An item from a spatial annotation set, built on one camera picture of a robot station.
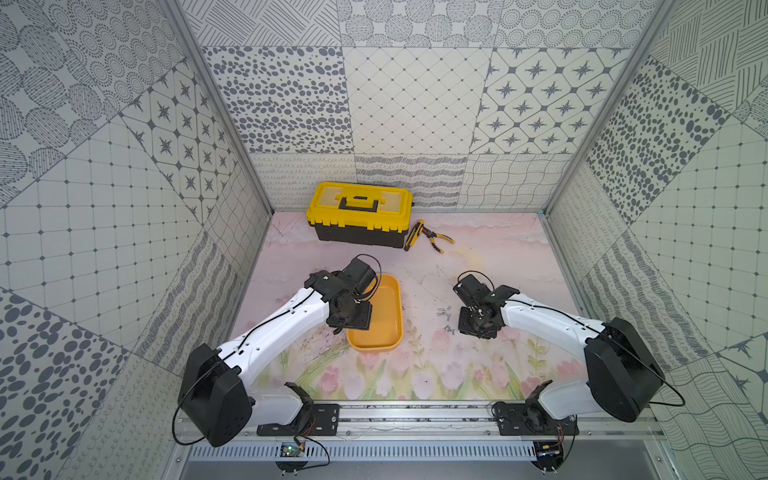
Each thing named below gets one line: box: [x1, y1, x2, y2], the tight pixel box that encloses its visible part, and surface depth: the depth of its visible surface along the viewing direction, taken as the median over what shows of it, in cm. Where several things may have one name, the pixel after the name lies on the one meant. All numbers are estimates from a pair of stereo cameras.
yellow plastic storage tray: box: [346, 273, 404, 351], surface depth 90 cm
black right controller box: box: [531, 440, 564, 472], surface depth 73 cm
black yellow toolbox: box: [306, 181, 413, 248], surface depth 101 cm
